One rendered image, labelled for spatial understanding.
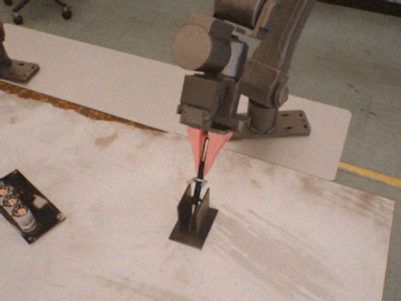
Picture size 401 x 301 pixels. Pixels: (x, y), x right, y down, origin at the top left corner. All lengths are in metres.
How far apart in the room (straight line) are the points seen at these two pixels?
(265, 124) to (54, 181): 0.42
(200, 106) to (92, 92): 0.50
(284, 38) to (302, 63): 1.70
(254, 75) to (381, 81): 1.75
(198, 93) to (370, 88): 1.91
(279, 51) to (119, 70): 0.44
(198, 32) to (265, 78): 0.24
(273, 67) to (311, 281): 0.36
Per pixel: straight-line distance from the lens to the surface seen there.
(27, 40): 1.21
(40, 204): 0.74
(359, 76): 2.43
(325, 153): 0.82
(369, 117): 2.17
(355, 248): 0.70
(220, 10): 0.59
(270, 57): 0.73
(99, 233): 0.69
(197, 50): 0.51
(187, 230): 0.67
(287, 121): 0.85
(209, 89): 0.50
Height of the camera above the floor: 1.32
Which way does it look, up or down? 47 degrees down
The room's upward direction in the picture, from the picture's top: straight up
